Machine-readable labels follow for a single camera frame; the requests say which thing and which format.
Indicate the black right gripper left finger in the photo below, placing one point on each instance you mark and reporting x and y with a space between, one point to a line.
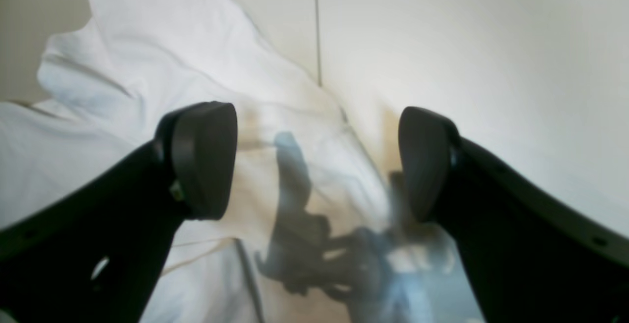
96 255

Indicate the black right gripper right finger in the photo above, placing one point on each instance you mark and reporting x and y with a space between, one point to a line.
528 257

